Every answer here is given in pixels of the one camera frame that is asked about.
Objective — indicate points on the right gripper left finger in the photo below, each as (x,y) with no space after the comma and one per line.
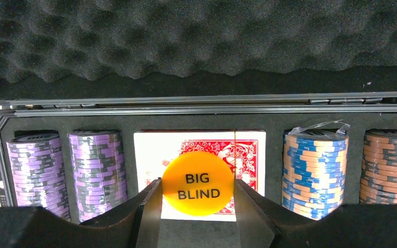
(135,223)

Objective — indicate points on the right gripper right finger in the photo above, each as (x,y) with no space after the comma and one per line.
(263,223)

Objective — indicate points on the orange big blind button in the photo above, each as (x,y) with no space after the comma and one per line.
(198,183)

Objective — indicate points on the brown poker chip stack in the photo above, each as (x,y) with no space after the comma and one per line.
(378,179)

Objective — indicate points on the black poker set case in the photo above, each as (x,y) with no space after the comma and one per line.
(206,65)

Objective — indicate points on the red card deck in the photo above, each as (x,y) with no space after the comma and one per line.
(242,150)

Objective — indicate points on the orange purple chip stack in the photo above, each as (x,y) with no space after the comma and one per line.
(98,164)

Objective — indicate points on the tan chip stack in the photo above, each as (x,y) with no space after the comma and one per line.
(314,169)

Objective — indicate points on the green purple chip stack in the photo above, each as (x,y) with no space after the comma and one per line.
(38,173)

